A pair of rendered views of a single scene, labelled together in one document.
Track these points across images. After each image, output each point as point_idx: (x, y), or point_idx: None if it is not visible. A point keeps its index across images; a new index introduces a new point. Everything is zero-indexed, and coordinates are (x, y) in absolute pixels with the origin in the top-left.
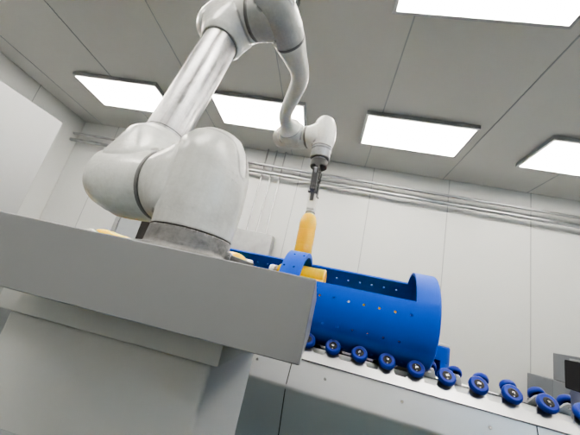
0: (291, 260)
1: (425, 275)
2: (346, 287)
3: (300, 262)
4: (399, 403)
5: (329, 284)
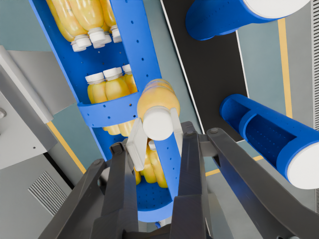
0: (82, 114)
1: (141, 216)
2: (103, 156)
3: (86, 123)
4: None
5: (97, 145)
